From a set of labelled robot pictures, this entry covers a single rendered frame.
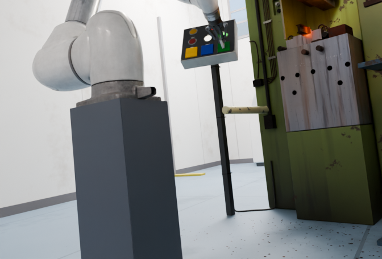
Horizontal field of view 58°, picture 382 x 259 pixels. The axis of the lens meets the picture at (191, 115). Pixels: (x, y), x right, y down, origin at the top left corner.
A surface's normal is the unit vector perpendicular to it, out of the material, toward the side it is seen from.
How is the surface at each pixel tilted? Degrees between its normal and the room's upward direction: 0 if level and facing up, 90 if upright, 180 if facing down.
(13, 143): 90
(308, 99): 90
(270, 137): 90
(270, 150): 90
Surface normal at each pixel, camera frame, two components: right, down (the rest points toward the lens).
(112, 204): -0.54, 0.00
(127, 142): 0.83, -0.12
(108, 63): -0.06, -0.03
